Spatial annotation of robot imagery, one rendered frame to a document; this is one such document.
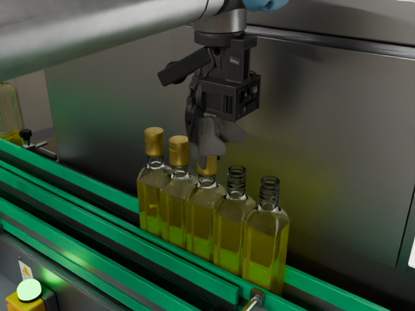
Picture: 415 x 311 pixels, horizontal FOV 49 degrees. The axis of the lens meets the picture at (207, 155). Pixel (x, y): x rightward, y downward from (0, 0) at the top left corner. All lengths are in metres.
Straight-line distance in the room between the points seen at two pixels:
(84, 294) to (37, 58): 0.63
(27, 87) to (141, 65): 2.67
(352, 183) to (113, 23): 0.52
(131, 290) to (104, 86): 0.50
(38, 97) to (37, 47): 3.34
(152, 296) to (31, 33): 0.53
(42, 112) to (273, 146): 3.03
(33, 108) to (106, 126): 2.56
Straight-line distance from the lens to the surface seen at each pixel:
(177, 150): 0.75
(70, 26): 0.34
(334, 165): 0.77
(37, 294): 0.99
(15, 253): 1.07
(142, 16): 0.37
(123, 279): 0.81
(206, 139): 0.68
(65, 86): 1.23
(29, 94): 3.65
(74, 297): 0.94
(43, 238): 0.97
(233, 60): 0.63
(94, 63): 1.11
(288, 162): 0.80
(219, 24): 0.62
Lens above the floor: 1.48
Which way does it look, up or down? 27 degrees down
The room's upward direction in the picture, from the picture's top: straight up
